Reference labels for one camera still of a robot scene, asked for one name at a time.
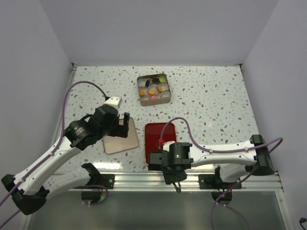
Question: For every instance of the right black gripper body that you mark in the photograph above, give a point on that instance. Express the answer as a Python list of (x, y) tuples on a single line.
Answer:
[(170, 177)]

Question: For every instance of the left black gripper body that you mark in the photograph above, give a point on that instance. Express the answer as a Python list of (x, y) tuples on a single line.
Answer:
[(105, 132)]

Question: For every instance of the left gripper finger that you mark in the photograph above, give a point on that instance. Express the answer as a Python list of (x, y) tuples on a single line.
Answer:
[(121, 131), (126, 119)]

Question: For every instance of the gold tin lid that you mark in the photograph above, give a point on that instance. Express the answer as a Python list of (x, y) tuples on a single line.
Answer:
[(117, 144)]

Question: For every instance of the metal tongs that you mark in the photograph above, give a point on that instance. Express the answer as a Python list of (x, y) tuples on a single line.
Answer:
[(177, 187)]

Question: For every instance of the orange round cookie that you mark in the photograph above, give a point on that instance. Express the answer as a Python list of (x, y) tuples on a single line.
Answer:
[(152, 91)]

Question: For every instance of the orange flower cookie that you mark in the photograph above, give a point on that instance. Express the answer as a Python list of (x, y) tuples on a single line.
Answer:
[(159, 88)]

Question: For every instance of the green round cookie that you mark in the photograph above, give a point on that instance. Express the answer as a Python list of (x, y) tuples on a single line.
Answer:
[(162, 80)]

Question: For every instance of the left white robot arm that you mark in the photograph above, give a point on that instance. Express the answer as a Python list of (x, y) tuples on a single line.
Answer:
[(31, 188)]

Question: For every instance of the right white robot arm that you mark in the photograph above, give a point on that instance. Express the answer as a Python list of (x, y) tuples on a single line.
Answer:
[(231, 161)]

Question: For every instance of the red rectangular tray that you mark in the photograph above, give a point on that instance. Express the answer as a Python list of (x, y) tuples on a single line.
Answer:
[(152, 135)]

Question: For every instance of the gold cookie tin box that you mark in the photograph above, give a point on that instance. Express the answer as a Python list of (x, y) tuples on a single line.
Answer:
[(164, 97)]

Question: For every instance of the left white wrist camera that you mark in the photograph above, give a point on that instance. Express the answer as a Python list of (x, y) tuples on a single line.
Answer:
[(114, 101)]

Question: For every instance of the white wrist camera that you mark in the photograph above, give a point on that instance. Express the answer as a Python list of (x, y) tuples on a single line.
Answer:
[(164, 146), (114, 101)]

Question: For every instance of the aluminium frame rail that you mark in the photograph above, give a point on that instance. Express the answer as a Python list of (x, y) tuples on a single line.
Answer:
[(154, 181)]

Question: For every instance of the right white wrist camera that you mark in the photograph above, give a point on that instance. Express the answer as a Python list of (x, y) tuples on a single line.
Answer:
[(164, 146)]

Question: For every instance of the right black base bracket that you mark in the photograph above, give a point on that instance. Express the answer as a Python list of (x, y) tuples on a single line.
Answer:
[(207, 181)]

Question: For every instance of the black base bracket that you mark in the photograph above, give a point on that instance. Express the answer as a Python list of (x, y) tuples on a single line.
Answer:
[(207, 181), (107, 180)]

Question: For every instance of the left black base bracket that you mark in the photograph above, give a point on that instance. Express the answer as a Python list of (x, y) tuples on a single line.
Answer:
[(107, 180)]

